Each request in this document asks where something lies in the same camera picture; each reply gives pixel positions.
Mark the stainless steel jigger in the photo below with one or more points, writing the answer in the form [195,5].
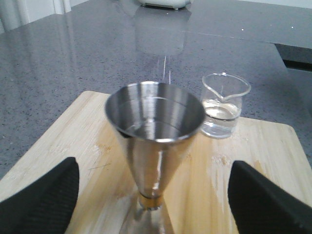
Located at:
[155,124]

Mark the wooden cutting board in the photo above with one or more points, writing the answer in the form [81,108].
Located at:
[196,197]

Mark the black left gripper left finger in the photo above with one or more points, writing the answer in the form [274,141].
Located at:
[45,206]

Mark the glass measuring beaker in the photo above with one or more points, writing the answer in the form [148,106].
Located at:
[222,96]

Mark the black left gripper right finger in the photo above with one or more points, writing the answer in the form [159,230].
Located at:
[261,207]

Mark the grey curtain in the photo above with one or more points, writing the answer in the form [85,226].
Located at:
[16,13]

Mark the white appliance base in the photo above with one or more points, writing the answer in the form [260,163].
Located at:
[174,4]

